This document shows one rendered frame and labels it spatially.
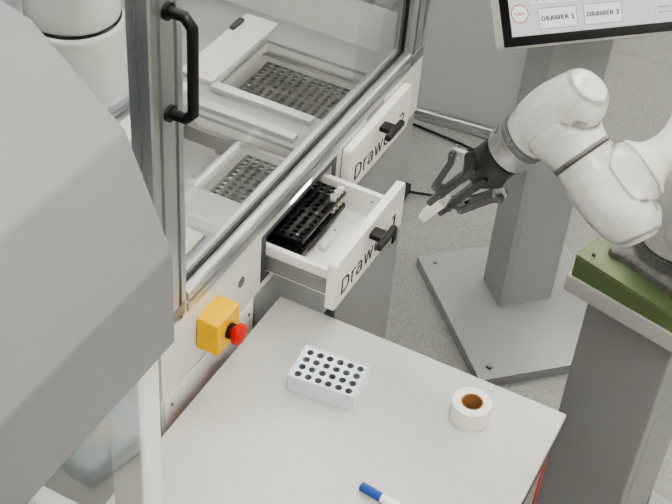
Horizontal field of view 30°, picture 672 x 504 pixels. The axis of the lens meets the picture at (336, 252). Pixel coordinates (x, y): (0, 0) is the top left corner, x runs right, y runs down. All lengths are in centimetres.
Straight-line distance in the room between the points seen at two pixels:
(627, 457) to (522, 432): 60
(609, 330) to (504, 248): 85
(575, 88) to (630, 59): 279
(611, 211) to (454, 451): 50
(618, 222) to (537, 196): 130
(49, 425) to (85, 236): 19
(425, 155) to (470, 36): 40
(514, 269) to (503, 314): 14
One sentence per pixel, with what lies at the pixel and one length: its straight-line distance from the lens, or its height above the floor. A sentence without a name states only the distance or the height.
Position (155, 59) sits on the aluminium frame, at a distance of 172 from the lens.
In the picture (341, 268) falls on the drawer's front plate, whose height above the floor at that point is 91.
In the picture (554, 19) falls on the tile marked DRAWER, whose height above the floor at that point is 100.
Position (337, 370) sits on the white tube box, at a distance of 222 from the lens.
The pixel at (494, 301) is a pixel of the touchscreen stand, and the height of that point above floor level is 4.
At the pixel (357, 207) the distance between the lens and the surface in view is 246.
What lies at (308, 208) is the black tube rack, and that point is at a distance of 237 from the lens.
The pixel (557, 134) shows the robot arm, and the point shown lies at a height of 129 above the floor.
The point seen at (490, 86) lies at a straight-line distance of 408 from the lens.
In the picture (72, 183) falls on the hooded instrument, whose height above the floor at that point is 163.
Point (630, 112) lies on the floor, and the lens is 444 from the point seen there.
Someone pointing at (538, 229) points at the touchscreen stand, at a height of 31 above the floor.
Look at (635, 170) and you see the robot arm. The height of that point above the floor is 126.
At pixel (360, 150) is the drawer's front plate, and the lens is 252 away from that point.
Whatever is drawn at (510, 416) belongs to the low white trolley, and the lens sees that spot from 223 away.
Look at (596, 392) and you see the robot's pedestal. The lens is 272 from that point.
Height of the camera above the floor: 240
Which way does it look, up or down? 41 degrees down
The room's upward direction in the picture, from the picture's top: 5 degrees clockwise
